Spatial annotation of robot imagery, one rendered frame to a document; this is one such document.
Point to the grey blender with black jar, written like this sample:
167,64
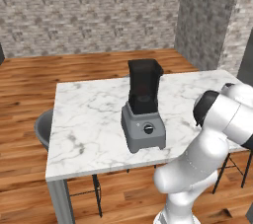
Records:
143,122

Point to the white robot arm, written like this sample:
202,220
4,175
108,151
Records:
210,142

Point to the grey bar stool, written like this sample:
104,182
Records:
44,129

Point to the marble top island table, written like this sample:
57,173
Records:
95,126

